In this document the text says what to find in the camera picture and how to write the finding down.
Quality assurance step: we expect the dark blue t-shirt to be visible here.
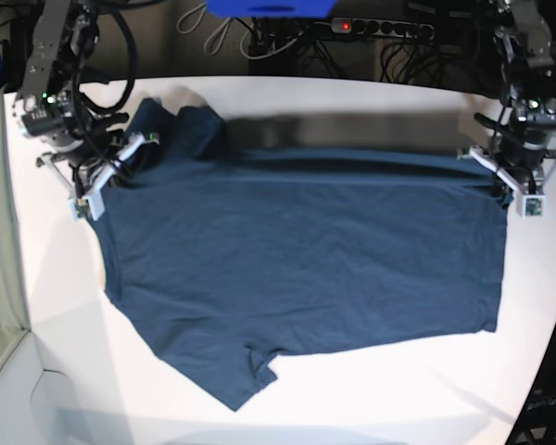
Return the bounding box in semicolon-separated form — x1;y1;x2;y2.
93;99;510;410

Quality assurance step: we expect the blue plastic bin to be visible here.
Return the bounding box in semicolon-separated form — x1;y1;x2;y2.
206;0;336;19

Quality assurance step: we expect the white cable loop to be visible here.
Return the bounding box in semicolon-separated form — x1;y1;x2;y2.
175;8;235;56

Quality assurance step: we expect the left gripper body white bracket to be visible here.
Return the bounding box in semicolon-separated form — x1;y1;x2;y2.
457;145;556;218

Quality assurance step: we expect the black power strip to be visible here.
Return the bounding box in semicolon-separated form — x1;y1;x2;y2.
330;18;436;42

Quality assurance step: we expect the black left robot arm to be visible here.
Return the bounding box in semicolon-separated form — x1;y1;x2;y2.
461;1;556;218

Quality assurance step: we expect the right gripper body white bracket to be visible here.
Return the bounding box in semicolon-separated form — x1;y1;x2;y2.
35;131;159;221

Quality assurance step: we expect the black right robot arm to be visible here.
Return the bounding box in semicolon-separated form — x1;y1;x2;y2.
13;1;159;221

